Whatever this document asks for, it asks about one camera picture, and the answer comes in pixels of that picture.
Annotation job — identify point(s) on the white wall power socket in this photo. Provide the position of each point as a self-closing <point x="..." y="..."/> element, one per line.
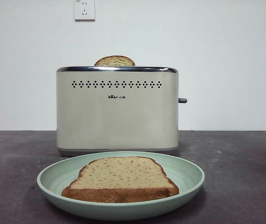
<point x="84" y="10"/>

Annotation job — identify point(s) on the large toasted bread slice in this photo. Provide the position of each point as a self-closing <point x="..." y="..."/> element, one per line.
<point x="121" y="179"/>

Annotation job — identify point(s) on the pale green round plate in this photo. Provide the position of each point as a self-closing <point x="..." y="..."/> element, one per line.
<point x="53" y="184"/>

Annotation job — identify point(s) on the cream toaster with chrome top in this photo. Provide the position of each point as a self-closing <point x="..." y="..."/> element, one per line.
<point x="116" y="121"/>

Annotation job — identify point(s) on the grey toaster lever knob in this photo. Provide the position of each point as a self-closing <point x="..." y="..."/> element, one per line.
<point x="182" y="100"/>

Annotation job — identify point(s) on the small toasted bread slice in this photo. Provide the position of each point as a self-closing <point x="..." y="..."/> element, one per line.
<point x="114" y="61"/>

